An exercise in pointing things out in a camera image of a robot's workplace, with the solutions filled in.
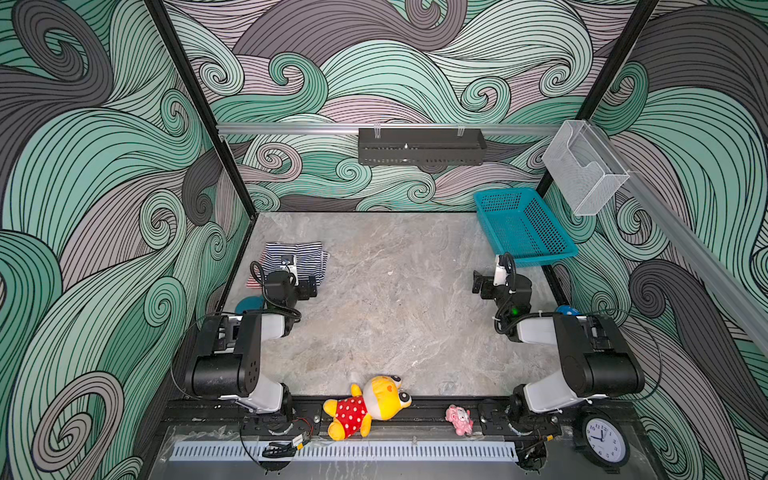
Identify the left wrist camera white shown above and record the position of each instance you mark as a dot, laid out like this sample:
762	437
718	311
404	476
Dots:
289	264

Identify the yellow plush toy red dress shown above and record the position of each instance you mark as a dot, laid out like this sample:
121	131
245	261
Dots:
380	399

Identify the teal plastic basket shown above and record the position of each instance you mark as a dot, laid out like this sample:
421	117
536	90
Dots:
518	221

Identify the clear plastic wall bin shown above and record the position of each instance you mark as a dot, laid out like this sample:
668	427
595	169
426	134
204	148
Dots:
585	166

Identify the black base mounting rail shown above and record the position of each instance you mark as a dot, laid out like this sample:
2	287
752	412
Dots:
491	416

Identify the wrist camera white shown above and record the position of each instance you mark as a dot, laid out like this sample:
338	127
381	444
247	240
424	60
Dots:
500	271
289	264

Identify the aluminium rail back wall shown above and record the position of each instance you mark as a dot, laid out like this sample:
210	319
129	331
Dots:
307	128

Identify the red white striped tank top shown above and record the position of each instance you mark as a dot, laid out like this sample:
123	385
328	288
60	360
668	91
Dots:
252	283

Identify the teal round lid left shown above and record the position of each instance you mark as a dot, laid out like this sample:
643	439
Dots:
249	303

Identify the white slotted cable duct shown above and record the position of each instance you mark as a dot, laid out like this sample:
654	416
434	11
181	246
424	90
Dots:
366	451

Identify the blue white striped tank top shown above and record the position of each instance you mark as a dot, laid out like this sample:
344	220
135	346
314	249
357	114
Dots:
310	259

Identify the black round wall clock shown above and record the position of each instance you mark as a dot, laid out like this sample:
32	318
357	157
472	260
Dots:
601	441

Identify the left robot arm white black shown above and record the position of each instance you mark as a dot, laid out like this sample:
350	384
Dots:
225	363

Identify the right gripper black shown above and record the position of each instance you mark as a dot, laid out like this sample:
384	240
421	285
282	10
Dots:
488	286

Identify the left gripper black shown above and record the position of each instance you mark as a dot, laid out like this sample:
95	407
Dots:
304	292

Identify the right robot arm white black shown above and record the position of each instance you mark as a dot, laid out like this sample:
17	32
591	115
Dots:
595	360

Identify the small pink plush toy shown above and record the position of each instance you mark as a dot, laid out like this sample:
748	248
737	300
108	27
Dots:
460	419

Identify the aluminium rail wall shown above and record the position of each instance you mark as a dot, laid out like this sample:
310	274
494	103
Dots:
307	128
654	182

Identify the aluminium rail right wall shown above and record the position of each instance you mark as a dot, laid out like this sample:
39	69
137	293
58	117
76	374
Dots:
654	182

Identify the black perforated metal shelf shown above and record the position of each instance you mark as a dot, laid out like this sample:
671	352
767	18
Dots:
431	149

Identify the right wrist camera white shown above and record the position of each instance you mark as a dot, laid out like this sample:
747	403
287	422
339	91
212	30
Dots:
500	271

